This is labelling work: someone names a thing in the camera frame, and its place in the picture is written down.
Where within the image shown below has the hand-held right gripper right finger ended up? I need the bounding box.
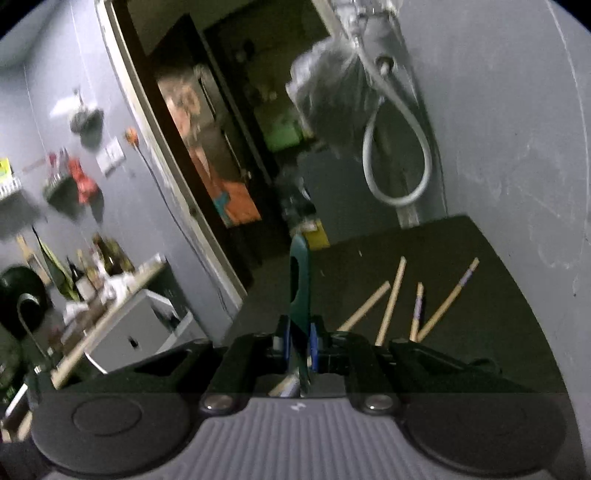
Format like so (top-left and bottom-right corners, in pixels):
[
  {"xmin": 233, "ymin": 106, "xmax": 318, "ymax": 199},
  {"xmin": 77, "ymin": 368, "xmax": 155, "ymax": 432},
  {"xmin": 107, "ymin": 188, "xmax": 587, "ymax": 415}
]
[{"xmin": 310, "ymin": 318, "xmax": 509, "ymax": 415}]

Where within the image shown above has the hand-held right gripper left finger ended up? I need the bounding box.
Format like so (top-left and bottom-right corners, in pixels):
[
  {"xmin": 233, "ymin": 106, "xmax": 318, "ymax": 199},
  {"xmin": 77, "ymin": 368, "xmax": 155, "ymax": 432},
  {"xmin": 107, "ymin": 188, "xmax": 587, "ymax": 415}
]
[{"xmin": 99, "ymin": 318, "xmax": 293, "ymax": 414}]

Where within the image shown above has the dark handled kitchen knife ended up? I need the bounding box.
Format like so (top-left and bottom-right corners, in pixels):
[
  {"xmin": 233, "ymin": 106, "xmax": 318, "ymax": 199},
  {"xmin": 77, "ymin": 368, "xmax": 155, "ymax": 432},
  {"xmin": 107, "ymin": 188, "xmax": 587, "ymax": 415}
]
[{"xmin": 287, "ymin": 234, "xmax": 312, "ymax": 398}]

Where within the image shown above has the purple banded wooden chopstick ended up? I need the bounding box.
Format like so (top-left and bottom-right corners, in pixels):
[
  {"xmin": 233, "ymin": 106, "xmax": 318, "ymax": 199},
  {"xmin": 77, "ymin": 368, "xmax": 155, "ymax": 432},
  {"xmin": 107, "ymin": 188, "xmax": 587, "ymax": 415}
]
[
  {"xmin": 409, "ymin": 282, "xmax": 425, "ymax": 342},
  {"xmin": 416, "ymin": 257, "xmax": 481, "ymax": 343}
]

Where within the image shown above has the dark wooden door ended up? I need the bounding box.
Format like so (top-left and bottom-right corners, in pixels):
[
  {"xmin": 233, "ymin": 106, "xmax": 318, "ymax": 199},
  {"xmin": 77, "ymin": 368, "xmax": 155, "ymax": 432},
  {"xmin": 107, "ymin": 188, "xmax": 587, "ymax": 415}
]
[{"xmin": 124, "ymin": 14, "xmax": 278, "ymax": 287}]

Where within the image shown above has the yellow bin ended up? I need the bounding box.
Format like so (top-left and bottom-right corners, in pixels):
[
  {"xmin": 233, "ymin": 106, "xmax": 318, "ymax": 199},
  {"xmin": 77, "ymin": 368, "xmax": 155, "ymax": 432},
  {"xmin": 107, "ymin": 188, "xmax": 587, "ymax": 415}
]
[{"xmin": 301, "ymin": 219, "xmax": 331, "ymax": 251}]

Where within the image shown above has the pile of plastic bags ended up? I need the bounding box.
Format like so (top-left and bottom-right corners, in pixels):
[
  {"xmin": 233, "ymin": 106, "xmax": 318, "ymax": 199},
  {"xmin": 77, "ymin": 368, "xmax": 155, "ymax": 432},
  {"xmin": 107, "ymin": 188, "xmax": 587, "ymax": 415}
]
[{"xmin": 274, "ymin": 175, "xmax": 317, "ymax": 232}]

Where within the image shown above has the grey cabinet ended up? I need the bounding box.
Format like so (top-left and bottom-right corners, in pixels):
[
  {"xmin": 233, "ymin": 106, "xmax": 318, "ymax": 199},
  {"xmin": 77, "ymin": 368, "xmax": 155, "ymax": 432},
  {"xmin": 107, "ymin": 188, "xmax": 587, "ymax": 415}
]
[{"xmin": 298, "ymin": 145, "xmax": 402, "ymax": 243}]

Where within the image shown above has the crumpled white cloth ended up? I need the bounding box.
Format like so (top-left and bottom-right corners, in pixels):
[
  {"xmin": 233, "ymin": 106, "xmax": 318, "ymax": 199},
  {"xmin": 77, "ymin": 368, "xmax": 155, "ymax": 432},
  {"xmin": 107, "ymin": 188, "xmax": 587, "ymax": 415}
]
[{"xmin": 99, "ymin": 272, "xmax": 139, "ymax": 302}]

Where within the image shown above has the wooden counter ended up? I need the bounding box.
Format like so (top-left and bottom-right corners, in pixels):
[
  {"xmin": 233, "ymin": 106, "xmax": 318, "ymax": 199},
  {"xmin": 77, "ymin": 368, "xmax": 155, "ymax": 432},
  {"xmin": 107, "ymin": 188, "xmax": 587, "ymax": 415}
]
[{"xmin": 46, "ymin": 263, "xmax": 169, "ymax": 391}]

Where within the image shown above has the tall brown bottle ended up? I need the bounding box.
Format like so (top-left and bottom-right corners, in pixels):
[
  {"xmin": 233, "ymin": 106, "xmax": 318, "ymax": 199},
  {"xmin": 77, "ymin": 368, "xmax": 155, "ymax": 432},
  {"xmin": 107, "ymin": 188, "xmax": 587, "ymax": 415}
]
[{"xmin": 95, "ymin": 234, "xmax": 122, "ymax": 277}]

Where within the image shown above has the door poster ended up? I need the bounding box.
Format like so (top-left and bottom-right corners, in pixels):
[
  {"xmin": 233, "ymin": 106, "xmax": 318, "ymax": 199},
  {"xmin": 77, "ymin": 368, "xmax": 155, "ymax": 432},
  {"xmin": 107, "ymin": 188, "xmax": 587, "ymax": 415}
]
[{"xmin": 157, "ymin": 76, "xmax": 262, "ymax": 228}]

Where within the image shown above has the green box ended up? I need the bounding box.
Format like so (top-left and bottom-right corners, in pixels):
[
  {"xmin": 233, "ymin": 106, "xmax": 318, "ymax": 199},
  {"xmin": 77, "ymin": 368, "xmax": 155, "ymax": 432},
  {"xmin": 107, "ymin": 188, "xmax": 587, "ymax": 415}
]
[{"xmin": 265, "ymin": 115, "xmax": 304, "ymax": 153}]

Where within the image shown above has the dark labelled bottle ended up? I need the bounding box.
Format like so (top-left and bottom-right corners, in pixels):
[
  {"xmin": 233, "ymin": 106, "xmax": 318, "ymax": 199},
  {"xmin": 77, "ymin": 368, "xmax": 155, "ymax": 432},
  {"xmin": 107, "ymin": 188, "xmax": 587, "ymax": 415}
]
[{"xmin": 67, "ymin": 256, "xmax": 93, "ymax": 302}]

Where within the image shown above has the hanging grey plastic bag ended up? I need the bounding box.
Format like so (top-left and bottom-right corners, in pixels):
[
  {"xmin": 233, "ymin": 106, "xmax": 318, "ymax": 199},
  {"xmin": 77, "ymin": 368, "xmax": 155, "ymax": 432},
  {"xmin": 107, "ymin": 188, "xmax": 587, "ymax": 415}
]
[{"xmin": 285, "ymin": 37, "xmax": 384, "ymax": 160}]

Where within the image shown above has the red plastic bag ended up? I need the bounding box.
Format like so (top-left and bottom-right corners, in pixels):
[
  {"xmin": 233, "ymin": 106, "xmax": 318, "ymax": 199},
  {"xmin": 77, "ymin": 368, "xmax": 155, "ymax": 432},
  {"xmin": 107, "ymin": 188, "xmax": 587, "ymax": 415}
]
[{"xmin": 68, "ymin": 158, "xmax": 100, "ymax": 205}]

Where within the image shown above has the curved kitchen tap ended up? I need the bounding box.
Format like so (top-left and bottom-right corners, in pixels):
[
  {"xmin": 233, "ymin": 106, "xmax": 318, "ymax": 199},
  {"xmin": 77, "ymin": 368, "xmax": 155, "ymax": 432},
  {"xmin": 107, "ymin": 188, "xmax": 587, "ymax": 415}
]
[{"xmin": 16, "ymin": 295, "xmax": 54, "ymax": 365}]

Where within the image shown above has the black pan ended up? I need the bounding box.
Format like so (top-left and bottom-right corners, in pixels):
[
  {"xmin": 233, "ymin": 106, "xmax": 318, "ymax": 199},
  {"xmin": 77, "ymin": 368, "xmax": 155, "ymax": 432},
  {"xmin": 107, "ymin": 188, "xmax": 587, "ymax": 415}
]
[{"xmin": 0, "ymin": 265, "xmax": 49, "ymax": 340}]

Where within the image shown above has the wooden spatula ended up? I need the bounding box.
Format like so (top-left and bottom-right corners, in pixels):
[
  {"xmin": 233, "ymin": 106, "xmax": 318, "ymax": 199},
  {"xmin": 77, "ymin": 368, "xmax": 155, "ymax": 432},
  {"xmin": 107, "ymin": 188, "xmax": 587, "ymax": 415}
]
[{"xmin": 16, "ymin": 234, "xmax": 51, "ymax": 287}]

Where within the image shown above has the hanging grey scrubber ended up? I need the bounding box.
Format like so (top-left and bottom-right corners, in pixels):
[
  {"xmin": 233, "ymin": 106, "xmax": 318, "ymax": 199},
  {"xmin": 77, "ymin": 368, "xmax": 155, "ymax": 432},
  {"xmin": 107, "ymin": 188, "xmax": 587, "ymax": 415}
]
[{"xmin": 69, "ymin": 108, "xmax": 105, "ymax": 148}]

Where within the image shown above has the black power cable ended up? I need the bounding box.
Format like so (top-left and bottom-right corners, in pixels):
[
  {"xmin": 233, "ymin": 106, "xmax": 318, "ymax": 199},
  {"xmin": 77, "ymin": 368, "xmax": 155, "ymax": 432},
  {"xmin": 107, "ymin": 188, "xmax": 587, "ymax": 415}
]
[{"xmin": 136, "ymin": 145, "xmax": 236, "ymax": 319}]

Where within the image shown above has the white hose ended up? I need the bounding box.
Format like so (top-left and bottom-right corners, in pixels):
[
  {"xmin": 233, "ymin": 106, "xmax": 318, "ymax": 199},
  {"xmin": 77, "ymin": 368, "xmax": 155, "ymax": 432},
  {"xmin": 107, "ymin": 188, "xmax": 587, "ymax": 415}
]
[{"xmin": 348, "ymin": 28, "xmax": 433, "ymax": 207}]

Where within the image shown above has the white wall switch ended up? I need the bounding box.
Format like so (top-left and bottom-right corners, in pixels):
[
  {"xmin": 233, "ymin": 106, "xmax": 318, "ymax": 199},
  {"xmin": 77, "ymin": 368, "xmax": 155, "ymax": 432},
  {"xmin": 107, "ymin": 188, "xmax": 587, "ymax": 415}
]
[{"xmin": 96, "ymin": 141, "xmax": 126, "ymax": 177}]

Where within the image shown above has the cream door frame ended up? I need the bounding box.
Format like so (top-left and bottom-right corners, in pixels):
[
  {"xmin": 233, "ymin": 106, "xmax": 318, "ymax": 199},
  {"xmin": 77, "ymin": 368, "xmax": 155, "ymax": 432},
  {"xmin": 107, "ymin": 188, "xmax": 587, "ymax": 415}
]
[{"xmin": 95, "ymin": 0, "xmax": 247, "ymax": 301}]

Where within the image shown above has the white wire wall rack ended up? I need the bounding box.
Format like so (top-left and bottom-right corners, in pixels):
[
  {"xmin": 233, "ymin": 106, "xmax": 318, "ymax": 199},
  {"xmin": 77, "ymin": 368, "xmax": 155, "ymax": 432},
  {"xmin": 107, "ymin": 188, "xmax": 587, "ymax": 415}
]
[{"xmin": 0, "ymin": 178, "xmax": 28, "ymax": 208}]

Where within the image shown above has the metal wall faucet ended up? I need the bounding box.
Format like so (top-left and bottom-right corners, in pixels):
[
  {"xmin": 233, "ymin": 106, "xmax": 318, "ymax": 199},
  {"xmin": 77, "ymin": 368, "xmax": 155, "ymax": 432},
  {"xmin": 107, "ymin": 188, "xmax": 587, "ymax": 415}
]
[{"xmin": 332, "ymin": 0, "xmax": 400, "ymax": 33}]

